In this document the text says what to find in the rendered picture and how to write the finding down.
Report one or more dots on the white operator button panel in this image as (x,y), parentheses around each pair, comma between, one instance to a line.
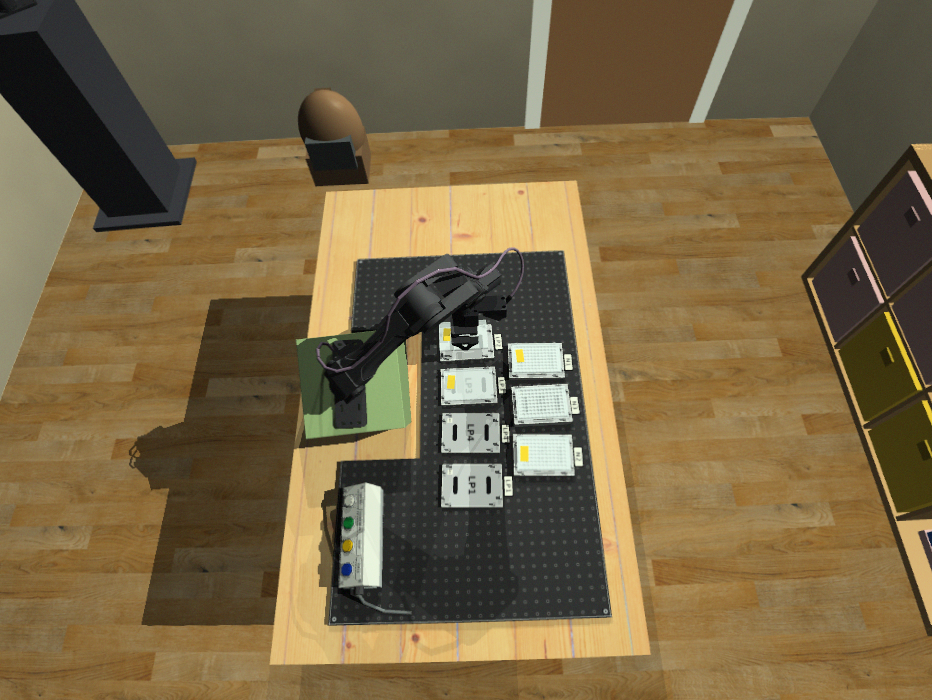
(362,534)

